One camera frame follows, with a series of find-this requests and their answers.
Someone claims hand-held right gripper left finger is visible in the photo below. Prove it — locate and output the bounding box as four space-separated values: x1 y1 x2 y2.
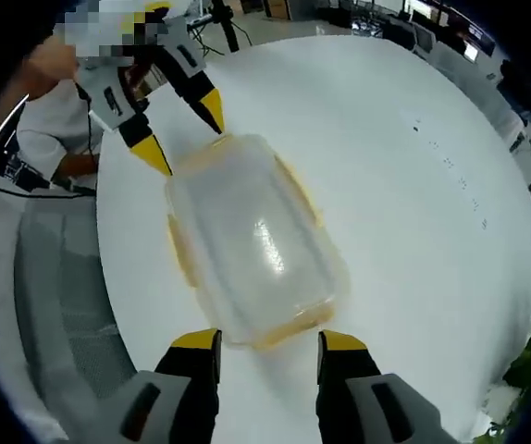
117 327 223 444

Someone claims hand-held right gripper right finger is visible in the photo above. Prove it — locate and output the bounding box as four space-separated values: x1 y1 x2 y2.
315 328 457 444

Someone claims clear plastic box yellow buckle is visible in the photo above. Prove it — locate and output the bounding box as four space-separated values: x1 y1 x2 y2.
163 132 353 352

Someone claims person's white shirt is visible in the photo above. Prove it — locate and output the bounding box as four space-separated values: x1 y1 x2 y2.
15 76 105 187

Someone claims grey mesh office chair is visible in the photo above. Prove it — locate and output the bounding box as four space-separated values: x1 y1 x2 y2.
12 184 140 444

